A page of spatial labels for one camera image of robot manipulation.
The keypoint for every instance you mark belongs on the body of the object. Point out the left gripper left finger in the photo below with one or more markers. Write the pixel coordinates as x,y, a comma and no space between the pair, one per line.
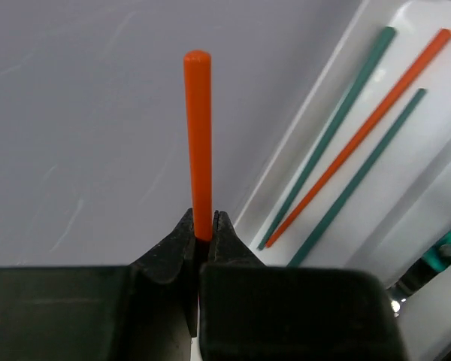
141,311

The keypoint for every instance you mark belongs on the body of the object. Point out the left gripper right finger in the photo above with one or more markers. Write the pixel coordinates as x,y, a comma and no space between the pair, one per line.
251,311

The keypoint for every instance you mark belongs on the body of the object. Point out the short orange chopstick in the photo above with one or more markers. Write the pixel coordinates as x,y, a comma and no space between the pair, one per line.
435,45

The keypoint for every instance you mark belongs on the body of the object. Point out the green handled fork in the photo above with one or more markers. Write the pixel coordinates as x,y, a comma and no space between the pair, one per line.
434,261

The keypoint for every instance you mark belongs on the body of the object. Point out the long orange chopstick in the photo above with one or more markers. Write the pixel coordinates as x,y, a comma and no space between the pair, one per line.
197,81

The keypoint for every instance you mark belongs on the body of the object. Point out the white utensil tray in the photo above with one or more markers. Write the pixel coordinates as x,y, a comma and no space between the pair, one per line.
403,205

